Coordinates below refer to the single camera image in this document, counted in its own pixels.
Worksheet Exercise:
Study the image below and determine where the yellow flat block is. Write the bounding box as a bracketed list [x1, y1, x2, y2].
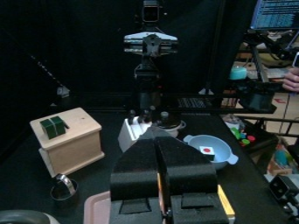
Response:
[216, 184, 237, 218]

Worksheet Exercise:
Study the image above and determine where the wooden box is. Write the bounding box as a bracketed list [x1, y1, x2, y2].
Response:
[29, 107, 106, 179]

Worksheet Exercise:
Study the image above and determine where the green toy piece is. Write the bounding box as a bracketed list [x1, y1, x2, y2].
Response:
[229, 127, 243, 140]

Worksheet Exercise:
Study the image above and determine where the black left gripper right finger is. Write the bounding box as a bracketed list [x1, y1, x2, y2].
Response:
[153, 128, 231, 224]

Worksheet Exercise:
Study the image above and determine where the white cube red dot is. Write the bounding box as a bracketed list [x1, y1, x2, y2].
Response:
[199, 144, 216, 162]

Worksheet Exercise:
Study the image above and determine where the grey wire anchor bracket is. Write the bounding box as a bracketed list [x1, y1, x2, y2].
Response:
[56, 85, 70, 99]

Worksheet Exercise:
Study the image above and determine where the light blue bowl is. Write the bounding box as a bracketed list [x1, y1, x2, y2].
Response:
[181, 134, 239, 171]

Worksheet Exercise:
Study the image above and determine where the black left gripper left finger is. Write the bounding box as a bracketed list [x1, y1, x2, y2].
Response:
[108, 125, 164, 224]

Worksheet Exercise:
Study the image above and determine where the diagonal brace wire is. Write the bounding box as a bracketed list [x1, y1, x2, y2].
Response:
[29, 54, 65, 89]

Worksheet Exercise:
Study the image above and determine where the cream knife block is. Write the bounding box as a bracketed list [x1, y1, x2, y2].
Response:
[116, 115, 154, 153]

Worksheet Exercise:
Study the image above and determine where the laptop screen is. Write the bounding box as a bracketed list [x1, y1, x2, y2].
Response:
[248, 0, 299, 32]

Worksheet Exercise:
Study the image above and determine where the black cup silver handle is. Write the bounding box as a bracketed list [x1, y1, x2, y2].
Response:
[49, 172, 80, 202]

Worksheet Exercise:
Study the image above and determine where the teal cup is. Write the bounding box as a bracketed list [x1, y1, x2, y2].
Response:
[228, 65, 248, 81]

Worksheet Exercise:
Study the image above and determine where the pink tray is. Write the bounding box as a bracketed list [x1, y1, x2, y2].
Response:
[82, 191, 114, 224]

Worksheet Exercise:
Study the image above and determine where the black camera box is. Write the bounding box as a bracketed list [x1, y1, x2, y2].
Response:
[267, 173, 299, 206]

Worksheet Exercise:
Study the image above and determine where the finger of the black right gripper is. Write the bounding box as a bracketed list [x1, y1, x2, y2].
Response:
[150, 33, 164, 58]
[141, 33, 153, 58]

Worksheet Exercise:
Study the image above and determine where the white pot black lid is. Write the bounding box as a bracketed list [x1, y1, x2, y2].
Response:
[153, 111, 186, 138]

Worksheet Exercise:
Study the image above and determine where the person's hand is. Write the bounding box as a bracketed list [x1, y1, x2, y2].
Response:
[281, 66, 299, 94]

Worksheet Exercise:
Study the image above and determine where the dark green block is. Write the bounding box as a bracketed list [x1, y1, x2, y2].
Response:
[38, 118, 58, 140]
[49, 115, 68, 137]

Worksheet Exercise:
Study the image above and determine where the black box on stand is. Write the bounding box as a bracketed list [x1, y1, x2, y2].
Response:
[236, 83, 276, 114]

